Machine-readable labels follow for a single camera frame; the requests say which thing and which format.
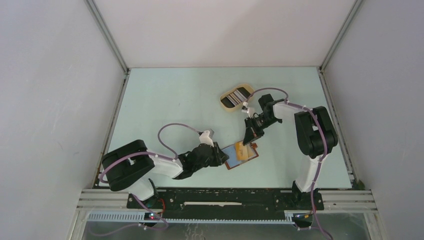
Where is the brown leather card holder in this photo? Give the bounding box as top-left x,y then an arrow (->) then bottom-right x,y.
222,143 -> 259,170

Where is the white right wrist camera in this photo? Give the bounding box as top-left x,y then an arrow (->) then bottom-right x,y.
241,101 -> 256,118

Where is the white cable duct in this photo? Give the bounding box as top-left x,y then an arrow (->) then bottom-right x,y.
86,211 -> 296,225

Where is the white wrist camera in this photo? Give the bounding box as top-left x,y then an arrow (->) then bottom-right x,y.
199,129 -> 215,147
241,101 -> 256,118

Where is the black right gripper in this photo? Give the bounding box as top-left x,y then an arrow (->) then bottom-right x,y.
243,114 -> 279,146

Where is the aluminium frame rail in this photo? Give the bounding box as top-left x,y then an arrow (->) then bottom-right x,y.
76,189 -> 378,214

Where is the beige oval tray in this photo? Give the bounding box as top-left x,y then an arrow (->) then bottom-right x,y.
219,83 -> 254,112

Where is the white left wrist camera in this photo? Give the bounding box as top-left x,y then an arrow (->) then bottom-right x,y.
199,129 -> 215,147

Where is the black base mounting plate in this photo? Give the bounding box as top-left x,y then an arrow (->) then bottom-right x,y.
146,187 -> 324,221

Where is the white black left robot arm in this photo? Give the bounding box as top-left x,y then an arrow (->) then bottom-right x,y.
99,139 -> 229,208

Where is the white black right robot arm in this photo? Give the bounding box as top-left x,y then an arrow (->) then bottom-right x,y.
241,94 -> 338,209

